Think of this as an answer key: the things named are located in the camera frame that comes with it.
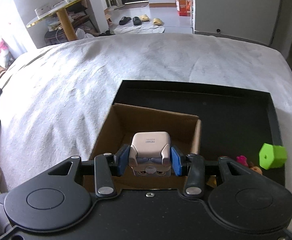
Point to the round gold-edged side table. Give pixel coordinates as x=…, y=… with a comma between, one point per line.
x=60, y=11

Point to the orange cardboard box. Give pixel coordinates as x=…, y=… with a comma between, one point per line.
x=183, y=7

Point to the black slipper right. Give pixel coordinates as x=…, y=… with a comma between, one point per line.
x=137, y=21

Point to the black slipper left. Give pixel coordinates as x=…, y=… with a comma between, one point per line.
x=124, y=20

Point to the white floor mat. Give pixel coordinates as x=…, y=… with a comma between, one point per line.
x=149, y=29

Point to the yellow slipper left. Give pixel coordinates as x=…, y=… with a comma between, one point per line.
x=144, y=18

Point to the yellow slipper right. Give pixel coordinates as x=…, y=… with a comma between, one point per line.
x=157, y=22

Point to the red figurine with beer mug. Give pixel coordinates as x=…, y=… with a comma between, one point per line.
x=244, y=161

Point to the white fuzzy blanket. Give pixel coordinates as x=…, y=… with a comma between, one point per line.
x=55, y=99

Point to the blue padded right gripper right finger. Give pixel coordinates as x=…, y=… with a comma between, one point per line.
x=191, y=166

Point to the black shallow tray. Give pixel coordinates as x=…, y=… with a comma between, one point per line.
x=234, y=121

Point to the yellow slipper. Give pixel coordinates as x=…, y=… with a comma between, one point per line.
x=144, y=18
x=157, y=22

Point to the black slipper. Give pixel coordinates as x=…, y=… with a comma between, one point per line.
x=124, y=20
x=137, y=21

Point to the pink cube robot toy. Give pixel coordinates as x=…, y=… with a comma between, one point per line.
x=150, y=154

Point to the brown cardboard box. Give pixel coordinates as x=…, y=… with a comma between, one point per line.
x=123, y=121

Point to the white cabinet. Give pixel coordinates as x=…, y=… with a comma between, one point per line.
x=248, y=20

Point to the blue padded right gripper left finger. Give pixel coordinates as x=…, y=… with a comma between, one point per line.
x=107, y=166

